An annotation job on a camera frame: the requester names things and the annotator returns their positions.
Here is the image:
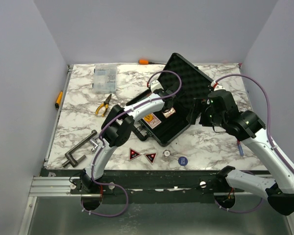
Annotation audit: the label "white poker chip stack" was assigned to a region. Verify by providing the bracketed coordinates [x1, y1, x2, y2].
[162, 150, 171, 162]

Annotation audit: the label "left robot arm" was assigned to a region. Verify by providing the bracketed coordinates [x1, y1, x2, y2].
[80, 89, 178, 193]

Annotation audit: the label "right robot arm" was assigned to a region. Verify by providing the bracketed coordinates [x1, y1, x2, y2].
[187, 90, 294, 215]

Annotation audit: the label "black poker set case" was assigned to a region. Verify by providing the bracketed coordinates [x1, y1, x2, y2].
[132, 53, 213, 146]

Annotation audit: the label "red playing card deck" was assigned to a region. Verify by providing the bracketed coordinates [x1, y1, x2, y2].
[143, 114, 161, 129]

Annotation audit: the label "blue red pen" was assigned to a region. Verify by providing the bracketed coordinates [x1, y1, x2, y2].
[237, 141, 244, 156]

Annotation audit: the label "orange screwdriver at back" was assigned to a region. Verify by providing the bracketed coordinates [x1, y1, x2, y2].
[138, 59, 166, 65]

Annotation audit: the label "blue small blind button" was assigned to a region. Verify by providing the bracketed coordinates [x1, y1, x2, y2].
[178, 156, 188, 166]

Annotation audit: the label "right all-in triangle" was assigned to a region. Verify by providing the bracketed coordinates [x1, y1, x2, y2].
[145, 153, 157, 164]

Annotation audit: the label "all-in triangle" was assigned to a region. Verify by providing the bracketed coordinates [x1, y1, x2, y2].
[145, 153, 157, 164]
[129, 148, 141, 161]

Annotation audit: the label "left all-in triangle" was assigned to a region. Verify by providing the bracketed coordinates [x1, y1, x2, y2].
[129, 148, 141, 161]

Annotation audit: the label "clear plastic screw box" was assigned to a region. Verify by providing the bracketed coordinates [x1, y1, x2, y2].
[92, 64, 117, 94]

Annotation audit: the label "chrome metal fitting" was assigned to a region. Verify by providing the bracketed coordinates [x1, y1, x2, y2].
[89, 138, 98, 152]

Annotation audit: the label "orange tool at left edge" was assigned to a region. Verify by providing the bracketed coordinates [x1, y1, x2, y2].
[55, 91, 63, 110]

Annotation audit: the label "dark metal clamp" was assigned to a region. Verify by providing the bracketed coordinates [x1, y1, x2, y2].
[62, 130, 97, 168]

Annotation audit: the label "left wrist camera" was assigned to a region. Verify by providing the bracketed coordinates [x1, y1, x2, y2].
[149, 79, 164, 93]

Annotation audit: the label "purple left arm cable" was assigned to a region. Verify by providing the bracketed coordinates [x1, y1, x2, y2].
[81, 70, 183, 218]

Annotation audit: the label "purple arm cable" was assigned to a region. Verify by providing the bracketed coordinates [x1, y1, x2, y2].
[81, 70, 183, 218]
[212, 74, 294, 213]

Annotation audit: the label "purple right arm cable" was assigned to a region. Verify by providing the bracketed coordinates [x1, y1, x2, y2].
[212, 74, 294, 213]

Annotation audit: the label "yellow handled pliers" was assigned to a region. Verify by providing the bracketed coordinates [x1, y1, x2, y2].
[95, 94, 112, 117]

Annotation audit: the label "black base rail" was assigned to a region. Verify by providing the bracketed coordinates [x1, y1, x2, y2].
[40, 168, 239, 208]

